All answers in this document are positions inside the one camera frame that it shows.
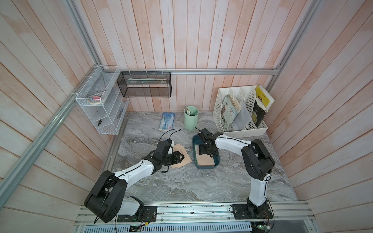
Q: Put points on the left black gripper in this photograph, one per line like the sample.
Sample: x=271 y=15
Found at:
x=177 y=158

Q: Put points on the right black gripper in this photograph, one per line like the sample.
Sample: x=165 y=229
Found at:
x=201 y=151

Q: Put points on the dark teal storage box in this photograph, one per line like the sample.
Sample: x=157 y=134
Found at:
x=197 y=141

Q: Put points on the brown paper stack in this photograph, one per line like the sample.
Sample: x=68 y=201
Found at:
x=203 y=160

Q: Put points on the brown stationery paper sheet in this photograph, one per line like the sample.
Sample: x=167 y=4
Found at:
x=184 y=155

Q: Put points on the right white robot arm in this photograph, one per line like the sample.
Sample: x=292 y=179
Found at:
x=257 y=160

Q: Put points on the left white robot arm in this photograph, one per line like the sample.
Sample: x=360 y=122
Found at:
x=107 y=197

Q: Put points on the blue packaged item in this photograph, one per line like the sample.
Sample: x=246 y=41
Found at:
x=167 y=121

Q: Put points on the mint green pen cup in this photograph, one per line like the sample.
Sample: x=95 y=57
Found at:
x=190 y=117

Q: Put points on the illustrated booklet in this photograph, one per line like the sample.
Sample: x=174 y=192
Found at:
x=229 y=110

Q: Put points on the grey folder in organizer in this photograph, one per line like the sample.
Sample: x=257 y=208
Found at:
x=242 y=119

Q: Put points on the white plastic file organizer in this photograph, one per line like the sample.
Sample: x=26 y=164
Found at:
x=247 y=95

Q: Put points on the dark book in organizer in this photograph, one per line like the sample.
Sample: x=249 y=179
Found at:
x=259 y=112

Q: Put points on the yellow book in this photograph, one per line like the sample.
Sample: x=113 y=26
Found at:
x=264 y=96

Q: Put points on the tape roll on shelf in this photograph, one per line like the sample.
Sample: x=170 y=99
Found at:
x=97 y=100

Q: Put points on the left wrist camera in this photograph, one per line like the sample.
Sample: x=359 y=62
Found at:
x=171 y=143

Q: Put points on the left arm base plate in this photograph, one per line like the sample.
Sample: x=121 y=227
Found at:
x=144 y=214

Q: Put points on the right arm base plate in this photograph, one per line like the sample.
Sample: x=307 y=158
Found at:
x=250 y=211

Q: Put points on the black mesh wall basket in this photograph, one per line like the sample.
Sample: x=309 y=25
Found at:
x=145 y=84

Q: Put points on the white wire wall shelf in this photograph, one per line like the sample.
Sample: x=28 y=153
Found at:
x=108 y=117

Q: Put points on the aluminium rail frame front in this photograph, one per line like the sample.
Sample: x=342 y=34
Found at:
x=198 y=212

